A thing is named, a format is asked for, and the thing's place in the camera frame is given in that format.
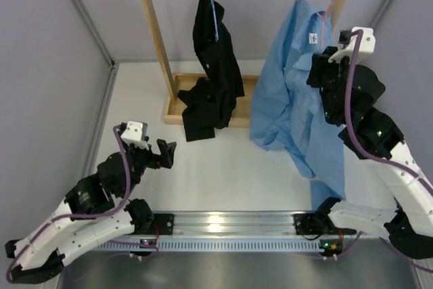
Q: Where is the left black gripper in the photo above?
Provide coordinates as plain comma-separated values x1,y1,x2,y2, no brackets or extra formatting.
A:
117,132,177,198

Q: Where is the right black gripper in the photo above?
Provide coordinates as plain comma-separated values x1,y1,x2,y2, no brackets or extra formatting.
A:
307,47,360,127

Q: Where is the light blue shirt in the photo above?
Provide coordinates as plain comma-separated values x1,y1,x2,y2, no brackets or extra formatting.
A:
250,0,346,209

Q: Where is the pink wire hanger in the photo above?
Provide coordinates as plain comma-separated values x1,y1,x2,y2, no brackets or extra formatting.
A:
317,0,339,49

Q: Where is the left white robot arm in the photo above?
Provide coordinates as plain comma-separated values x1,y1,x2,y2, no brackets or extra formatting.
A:
5,139,177,284

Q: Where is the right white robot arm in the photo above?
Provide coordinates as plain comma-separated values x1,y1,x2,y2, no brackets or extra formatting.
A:
307,47,432,260

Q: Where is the black shirt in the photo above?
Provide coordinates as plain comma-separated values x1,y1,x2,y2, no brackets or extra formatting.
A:
178,0,245,142

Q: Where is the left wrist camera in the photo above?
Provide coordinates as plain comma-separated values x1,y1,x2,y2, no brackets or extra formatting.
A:
120,120,149,150

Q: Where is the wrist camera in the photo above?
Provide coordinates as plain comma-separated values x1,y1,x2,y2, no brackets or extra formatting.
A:
328,26,376,64
120,120,149,150

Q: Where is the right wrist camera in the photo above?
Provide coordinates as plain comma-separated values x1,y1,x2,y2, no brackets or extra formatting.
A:
328,26,376,64

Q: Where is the slotted cable duct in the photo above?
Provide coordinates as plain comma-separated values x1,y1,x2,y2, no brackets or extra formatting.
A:
94,237,342,253

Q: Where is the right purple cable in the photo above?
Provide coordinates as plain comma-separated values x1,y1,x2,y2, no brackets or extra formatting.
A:
343,30,433,198

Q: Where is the aluminium mounting rail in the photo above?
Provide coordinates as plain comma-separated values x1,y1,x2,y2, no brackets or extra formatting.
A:
101,210,407,239

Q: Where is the blue wire hanger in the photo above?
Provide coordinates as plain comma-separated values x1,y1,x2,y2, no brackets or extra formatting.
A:
210,0,219,42

